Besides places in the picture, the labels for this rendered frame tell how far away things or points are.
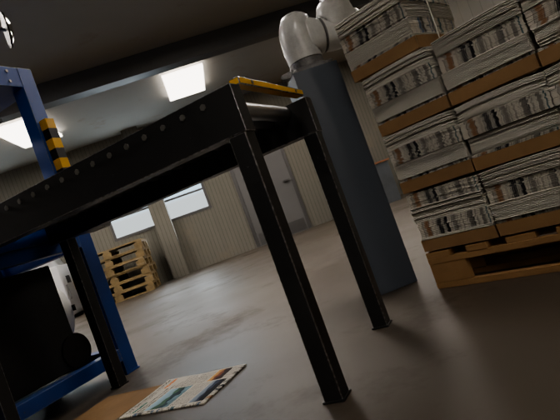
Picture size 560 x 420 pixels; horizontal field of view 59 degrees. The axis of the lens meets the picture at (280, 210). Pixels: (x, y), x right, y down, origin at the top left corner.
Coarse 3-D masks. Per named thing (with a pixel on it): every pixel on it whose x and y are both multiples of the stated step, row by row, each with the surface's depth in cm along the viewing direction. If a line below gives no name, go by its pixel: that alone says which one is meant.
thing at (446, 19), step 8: (432, 0) 186; (440, 0) 190; (432, 8) 184; (440, 8) 189; (448, 8) 194; (440, 16) 187; (448, 16) 192; (440, 24) 186; (448, 24) 191; (440, 32) 184
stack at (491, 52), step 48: (528, 0) 143; (432, 48) 165; (480, 48) 155; (528, 48) 146; (384, 96) 181; (432, 96) 169; (480, 96) 161; (528, 96) 148; (432, 144) 173; (480, 144) 162; (432, 192) 178; (480, 192) 166; (528, 192) 156; (528, 240) 159
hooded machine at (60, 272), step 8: (48, 264) 834; (56, 264) 850; (64, 264) 868; (56, 272) 831; (64, 272) 853; (56, 280) 831; (64, 280) 842; (64, 288) 832; (72, 288) 864; (72, 296) 852; (72, 304) 839; (80, 304) 872; (80, 312) 870
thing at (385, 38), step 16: (384, 0) 172; (400, 0) 169; (416, 0) 176; (352, 16) 182; (368, 16) 178; (384, 16) 174; (400, 16) 171; (416, 16) 173; (352, 32) 184; (368, 32) 180; (384, 32) 176; (400, 32) 172; (416, 32) 171; (432, 32) 180; (352, 48) 186; (368, 48) 182; (384, 48) 178; (352, 64) 188
